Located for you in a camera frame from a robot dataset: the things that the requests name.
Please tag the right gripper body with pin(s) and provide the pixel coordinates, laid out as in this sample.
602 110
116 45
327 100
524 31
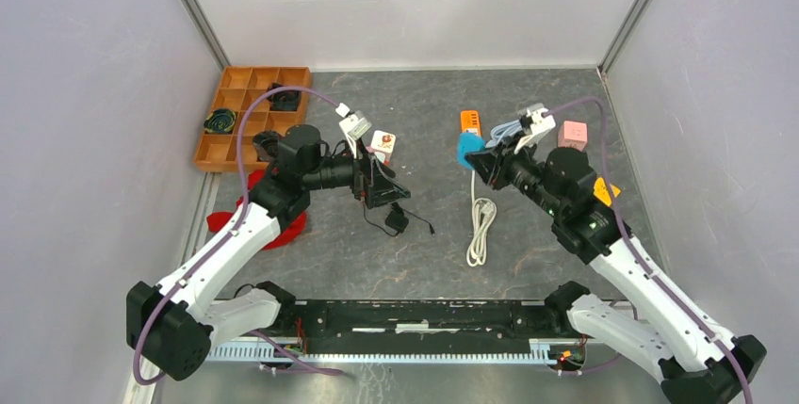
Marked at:
521 169

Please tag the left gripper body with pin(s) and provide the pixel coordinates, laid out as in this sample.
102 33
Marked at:
360 182

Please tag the blue plug adapter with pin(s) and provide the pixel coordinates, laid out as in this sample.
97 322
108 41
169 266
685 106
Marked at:
468 143

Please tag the white tiger cube socket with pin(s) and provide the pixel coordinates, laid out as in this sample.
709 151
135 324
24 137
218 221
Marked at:
382 145

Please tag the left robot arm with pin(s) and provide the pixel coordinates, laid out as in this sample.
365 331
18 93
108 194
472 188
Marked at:
177 322

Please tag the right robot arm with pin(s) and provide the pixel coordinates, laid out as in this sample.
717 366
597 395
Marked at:
691 356

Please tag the orange power strip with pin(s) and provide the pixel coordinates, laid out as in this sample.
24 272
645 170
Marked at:
470 122

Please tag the pink cube socket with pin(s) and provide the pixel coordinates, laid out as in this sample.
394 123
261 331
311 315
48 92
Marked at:
573 134

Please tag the yellow cube socket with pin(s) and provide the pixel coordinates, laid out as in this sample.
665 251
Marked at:
604 193

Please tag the red cloth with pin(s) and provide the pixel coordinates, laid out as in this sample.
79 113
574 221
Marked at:
218 219

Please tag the black coiled item bottom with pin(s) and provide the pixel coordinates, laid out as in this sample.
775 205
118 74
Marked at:
266 145

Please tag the black coiled item top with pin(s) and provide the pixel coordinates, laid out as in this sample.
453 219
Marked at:
285 101

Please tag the wooden compartment tray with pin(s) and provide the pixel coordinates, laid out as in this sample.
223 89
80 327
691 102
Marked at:
238 88

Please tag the black green coiled item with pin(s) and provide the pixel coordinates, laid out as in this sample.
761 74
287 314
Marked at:
221 121

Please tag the black charger with cable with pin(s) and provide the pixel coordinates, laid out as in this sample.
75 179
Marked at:
396 221

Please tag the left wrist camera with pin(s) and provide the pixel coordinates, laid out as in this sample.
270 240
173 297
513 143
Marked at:
353 125

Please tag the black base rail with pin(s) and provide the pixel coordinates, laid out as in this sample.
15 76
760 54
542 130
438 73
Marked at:
396 327

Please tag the white cable duct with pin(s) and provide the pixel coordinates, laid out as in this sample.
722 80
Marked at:
261 352

